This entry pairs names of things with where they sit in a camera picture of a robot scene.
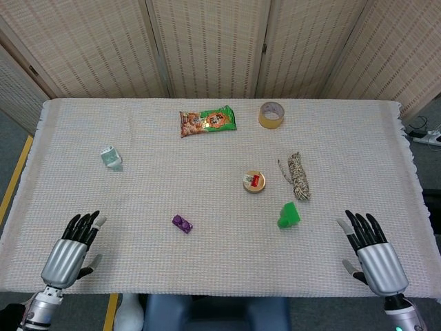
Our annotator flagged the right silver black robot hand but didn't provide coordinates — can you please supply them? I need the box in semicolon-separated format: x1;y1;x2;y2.
336;209;410;297

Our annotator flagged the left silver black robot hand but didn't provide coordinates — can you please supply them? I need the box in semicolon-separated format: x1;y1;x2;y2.
40;210;107;290

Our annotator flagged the green small block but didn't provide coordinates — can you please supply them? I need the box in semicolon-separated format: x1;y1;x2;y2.
276;201;302;229

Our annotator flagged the purple small block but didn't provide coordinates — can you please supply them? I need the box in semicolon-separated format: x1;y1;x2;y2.
172;214;194;235

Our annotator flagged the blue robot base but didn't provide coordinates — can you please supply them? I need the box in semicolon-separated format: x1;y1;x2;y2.
143;293;292;331

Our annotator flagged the white robot body part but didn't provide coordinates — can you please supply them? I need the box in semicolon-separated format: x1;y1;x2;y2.
113;292;145;331

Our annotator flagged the small green white packet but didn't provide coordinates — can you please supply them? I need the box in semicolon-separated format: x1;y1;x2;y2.
100;144;123;172

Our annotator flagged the braided twine bundle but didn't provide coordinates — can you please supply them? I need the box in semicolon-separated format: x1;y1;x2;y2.
277;151;313;202

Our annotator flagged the white power strip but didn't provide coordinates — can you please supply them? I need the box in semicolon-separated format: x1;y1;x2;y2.
411;129;441;148

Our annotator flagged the white woven tablecloth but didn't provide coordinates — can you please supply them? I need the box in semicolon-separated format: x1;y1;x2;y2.
0;98;435;299

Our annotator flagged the round golden tin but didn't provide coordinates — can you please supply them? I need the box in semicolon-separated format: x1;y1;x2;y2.
242;169;267;194

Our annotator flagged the yellow tape roll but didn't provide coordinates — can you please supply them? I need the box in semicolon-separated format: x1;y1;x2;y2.
258;101;285;130

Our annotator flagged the green orange snack bag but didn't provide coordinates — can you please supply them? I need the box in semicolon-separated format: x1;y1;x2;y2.
178;105;238;139

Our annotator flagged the beige folding screen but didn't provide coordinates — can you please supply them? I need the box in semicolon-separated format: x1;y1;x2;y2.
0;0;441;135

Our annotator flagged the black cable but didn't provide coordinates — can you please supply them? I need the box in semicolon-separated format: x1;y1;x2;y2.
406;116;430;137

